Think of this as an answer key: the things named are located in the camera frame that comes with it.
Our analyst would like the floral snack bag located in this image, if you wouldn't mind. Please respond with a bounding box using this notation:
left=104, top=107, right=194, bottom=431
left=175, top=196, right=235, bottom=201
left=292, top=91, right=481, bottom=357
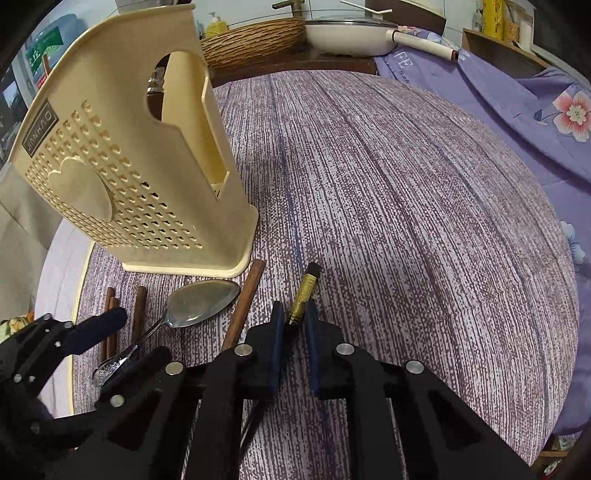
left=0, top=311, right=35, bottom=333

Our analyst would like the pale lilac table cloth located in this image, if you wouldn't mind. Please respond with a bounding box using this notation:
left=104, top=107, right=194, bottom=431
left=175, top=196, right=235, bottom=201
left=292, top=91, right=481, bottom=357
left=33, top=215, right=95, bottom=416

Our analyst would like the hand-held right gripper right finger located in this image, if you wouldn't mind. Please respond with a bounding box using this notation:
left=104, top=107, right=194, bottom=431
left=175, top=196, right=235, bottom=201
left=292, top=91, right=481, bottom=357
left=302, top=299, right=539, bottom=480

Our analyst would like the woven basket sink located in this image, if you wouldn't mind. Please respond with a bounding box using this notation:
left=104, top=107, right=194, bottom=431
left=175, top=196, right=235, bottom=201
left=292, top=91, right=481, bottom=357
left=198, top=16, right=308, bottom=71

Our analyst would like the brass faucet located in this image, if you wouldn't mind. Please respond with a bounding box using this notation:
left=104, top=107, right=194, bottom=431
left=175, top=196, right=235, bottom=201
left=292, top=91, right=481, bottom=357
left=271, top=0, right=308, bottom=19

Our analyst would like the light wooden cabinet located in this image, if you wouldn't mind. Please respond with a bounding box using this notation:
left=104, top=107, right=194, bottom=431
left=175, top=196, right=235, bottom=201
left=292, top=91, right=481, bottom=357
left=462, top=28, right=550, bottom=77

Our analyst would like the black gold chopstick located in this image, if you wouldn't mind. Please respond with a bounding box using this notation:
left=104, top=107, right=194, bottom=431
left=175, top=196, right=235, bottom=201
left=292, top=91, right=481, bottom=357
left=238, top=261, right=322, bottom=462

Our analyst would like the grey water dispenser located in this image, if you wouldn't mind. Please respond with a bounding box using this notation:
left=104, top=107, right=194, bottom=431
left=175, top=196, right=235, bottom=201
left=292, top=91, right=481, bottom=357
left=0, top=69, right=35, bottom=162

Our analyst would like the silver patterned handle spoon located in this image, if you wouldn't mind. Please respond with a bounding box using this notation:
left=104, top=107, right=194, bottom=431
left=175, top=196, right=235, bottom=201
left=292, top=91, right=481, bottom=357
left=91, top=278, right=242, bottom=388

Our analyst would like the glass jar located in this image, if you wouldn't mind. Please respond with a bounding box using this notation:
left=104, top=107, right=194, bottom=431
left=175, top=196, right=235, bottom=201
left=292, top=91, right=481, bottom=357
left=503, top=7, right=534, bottom=44

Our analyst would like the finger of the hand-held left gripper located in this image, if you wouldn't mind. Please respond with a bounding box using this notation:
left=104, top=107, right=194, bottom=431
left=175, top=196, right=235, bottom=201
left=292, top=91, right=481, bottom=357
left=59, top=307, right=129, bottom=356
left=47, top=345, right=173, bottom=445

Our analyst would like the cream plastic utensil holder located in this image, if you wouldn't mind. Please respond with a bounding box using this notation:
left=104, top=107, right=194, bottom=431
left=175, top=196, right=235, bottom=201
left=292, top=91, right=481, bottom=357
left=0, top=4, right=259, bottom=279

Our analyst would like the brown white rice cooker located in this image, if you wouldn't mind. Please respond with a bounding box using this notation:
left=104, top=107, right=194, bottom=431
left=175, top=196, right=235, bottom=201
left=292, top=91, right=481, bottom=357
left=365, top=0, right=446, bottom=35

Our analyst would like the blue water jug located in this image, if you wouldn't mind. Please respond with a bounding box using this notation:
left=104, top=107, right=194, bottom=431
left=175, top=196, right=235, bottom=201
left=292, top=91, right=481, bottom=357
left=21, top=11, right=88, bottom=93

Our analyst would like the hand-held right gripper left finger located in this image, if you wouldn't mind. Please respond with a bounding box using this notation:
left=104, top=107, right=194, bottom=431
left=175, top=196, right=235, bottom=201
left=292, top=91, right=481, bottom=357
left=78, top=300, right=287, bottom=480

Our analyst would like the white frying pan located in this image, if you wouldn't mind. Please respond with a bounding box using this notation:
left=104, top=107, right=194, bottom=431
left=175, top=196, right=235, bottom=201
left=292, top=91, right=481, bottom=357
left=302, top=16, right=460, bottom=63

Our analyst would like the glass pan lid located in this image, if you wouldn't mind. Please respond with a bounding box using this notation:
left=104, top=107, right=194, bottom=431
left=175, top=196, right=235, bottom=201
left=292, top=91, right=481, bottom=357
left=305, top=16, right=398, bottom=29

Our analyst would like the purple floral bedsheet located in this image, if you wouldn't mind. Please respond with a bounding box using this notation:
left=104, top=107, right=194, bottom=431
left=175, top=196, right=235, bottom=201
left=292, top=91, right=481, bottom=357
left=373, top=25, right=591, bottom=437

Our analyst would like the yellow soap bottle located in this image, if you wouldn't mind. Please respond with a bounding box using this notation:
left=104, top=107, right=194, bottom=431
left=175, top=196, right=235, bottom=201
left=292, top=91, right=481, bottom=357
left=204, top=11, right=230, bottom=38

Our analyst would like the white ladle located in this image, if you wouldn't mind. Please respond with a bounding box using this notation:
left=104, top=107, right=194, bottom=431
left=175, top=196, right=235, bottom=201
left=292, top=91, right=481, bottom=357
left=341, top=0, right=393, bottom=16

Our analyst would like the yellow plastic wrap roll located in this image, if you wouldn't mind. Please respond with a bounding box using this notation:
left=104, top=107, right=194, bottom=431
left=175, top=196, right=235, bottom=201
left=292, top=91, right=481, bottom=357
left=482, top=0, right=505, bottom=33

